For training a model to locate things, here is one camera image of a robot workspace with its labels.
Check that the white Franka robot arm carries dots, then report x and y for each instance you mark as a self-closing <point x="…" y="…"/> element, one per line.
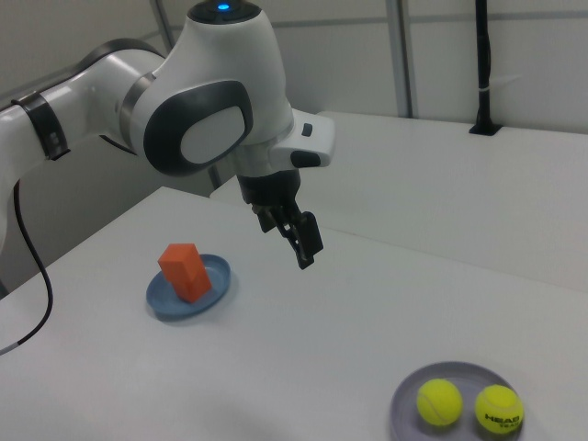
<point x="229" y="69"/>

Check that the yellow tennis ball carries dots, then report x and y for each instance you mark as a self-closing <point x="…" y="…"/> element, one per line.
<point x="498" y="409"/>
<point x="438" y="402"/>

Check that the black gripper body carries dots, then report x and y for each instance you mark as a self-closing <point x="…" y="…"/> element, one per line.
<point x="271" y="193"/>

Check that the black upright pole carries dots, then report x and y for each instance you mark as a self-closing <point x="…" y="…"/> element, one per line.
<point x="483" y="46"/>

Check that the blue round plate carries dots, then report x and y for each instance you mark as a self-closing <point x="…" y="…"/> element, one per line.
<point x="220" y="275"/>

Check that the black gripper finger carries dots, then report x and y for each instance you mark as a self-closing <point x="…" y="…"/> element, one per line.
<point x="308" y="236"/>
<point x="267" y="220"/>

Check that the lilac round plate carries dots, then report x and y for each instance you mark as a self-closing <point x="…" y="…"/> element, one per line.
<point x="404" y="404"/>

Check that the orange foam cube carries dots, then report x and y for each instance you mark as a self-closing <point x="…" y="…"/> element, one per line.
<point x="196" y="289"/>
<point x="177" y="264"/>

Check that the white adjacent table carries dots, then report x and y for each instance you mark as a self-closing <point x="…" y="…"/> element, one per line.
<point x="436" y="184"/>

